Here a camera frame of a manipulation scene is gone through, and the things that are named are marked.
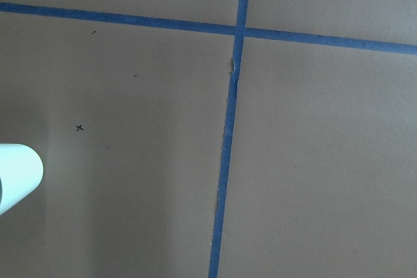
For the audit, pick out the light green cup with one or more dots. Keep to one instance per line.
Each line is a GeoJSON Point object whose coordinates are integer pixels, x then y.
{"type": "Point", "coordinates": [21, 173]}

